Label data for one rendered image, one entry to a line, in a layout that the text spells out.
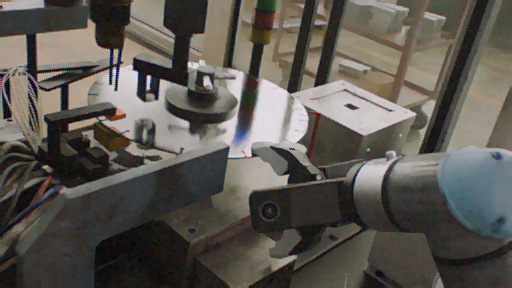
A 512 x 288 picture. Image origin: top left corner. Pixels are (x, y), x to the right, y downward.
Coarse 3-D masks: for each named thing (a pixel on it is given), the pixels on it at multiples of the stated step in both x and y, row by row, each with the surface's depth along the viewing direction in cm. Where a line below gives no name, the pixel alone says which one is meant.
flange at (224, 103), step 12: (192, 84) 83; (168, 96) 82; (180, 96) 82; (192, 96) 82; (204, 96) 81; (216, 96) 83; (228, 96) 85; (180, 108) 79; (192, 108) 79; (204, 108) 80; (216, 108) 81; (228, 108) 81
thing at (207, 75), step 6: (198, 66) 82; (204, 66) 82; (198, 72) 81; (204, 72) 80; (210, 72) 81; (216, 72) 82; (222, 72) 82; (198, 78) 81; (204, 78) 80; (210, 78) 81; (216, 78) 82; (222, 78) 82; (228, 78) 82; (234, 78) 83; (198, 84) 81; (204, 84) 79; (210, 84) 78; (204, 90) 82
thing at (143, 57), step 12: (180, 48) 72; (132, 60) 75; (144, 60) 74; (156, 60) 75; (168, 60) 76; (180, 60) 73; (144, 72) 75; (156, 72) 74; (168, 72) 74; (180, 72) 73; (192, 72) 74; (144, 84) 75; (156, 84) 77; (180, 84) 74; (144, 96) 76; (156, 96) 77
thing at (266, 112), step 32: (192, 64) 98; (96, 96) 80; (128, 96) 82; (160, 96) 84; (256, 96) 89; (288, 96) 92; (128, 128) 73; (160, 128) 75; (192, 128) 76; (224, 128) 78; (256, 128) 79; (288, 128) 81
